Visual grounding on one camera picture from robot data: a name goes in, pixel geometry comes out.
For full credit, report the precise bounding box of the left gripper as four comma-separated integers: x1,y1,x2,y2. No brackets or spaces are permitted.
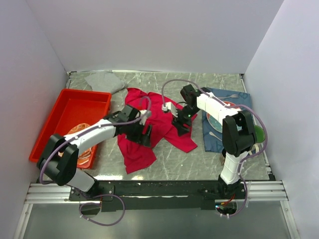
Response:
125,119,152,147

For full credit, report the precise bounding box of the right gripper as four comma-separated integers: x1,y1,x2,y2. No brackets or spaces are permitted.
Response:
171,105,200,137

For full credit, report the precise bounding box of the crimson red garment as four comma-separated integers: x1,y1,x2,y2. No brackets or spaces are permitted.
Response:
117,88,197,174

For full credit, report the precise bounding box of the grey t-shirt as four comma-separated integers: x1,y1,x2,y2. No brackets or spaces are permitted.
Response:
85,72,127,95

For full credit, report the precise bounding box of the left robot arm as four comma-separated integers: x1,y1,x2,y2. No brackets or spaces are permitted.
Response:
37,105,152,200

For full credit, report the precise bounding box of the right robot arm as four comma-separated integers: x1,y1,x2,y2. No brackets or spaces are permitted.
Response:
162,85,257,199

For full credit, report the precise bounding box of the silver spoon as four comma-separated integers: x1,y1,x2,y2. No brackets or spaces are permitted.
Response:
209,131,222,141

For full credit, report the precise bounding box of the blue placemat cloth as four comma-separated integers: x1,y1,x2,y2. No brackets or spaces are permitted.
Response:
202,87,252,153

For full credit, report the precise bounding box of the red blue decorated plate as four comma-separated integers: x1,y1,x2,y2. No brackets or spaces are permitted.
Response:
206,101,241,133

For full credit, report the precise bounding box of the small black cup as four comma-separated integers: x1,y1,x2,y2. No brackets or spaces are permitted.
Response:
219,152,226,166

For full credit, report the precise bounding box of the silver fork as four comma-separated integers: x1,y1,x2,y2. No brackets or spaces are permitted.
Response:
219,94,239,99

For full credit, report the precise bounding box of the orange white patterned cloth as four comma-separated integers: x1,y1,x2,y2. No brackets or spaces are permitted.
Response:
67,122,96,169

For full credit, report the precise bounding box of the green inside floral mug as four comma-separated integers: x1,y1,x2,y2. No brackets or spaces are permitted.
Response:
249,125,265,155

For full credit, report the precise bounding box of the red plastic bin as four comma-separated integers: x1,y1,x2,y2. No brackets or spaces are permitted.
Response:
29,89,112,162

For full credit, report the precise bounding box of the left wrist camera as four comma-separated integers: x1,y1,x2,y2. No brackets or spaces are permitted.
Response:
139,110,152,125

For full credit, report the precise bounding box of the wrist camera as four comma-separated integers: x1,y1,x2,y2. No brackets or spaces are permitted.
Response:
161,102,177,116
139,110,152,125

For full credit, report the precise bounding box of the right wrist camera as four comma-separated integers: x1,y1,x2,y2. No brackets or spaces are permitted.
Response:
161,102,177,116

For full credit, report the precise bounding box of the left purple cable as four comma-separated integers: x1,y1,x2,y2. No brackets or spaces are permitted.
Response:
39,96,153,227

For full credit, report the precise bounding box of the purple cable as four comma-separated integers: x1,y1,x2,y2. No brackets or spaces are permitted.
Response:
161,79,269,219
39,96,153,227

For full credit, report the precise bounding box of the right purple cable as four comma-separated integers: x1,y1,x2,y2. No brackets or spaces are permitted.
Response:
161,79,269,219

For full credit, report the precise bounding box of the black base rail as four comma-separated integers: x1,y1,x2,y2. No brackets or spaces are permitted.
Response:
69,179,247,212

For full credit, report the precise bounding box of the aluminium frame rail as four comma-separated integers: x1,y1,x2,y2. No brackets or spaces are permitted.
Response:
24,181,288,204

